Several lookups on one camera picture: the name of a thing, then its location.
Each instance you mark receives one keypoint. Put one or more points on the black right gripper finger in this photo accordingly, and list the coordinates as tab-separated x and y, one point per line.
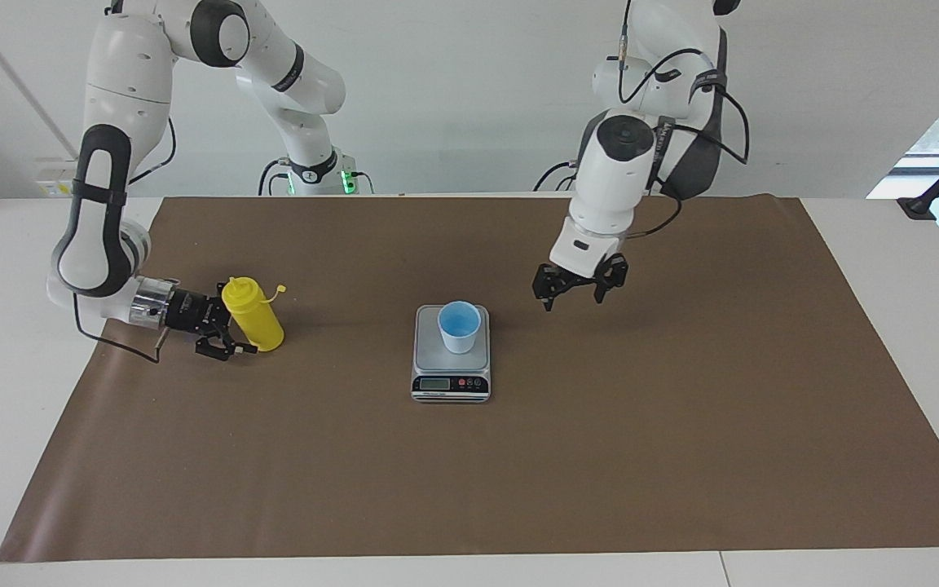
221	346
222	290

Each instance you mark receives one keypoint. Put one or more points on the brown table mat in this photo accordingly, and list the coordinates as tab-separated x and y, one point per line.
600	456

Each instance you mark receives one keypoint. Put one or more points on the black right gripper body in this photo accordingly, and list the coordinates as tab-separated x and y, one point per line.
192	311

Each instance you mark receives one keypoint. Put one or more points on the silver digital kitchen scale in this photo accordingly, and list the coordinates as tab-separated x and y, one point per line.
447	377

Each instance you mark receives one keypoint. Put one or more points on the light blue plastic cup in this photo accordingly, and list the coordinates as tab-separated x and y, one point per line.
459	326

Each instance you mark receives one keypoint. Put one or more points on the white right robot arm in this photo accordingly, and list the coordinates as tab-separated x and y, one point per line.
111	98

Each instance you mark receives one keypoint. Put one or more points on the yellow squeeze bottle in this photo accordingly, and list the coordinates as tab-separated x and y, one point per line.
256	318

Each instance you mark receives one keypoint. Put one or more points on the white wall outlet box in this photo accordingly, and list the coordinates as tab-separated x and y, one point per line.
55	183

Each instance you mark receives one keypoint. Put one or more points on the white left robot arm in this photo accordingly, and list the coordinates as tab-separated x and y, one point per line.
616	179

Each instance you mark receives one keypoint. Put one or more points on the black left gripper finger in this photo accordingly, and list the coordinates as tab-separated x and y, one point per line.
548	293
612	285

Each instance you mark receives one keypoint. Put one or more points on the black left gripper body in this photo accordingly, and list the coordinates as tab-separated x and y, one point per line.
579	273

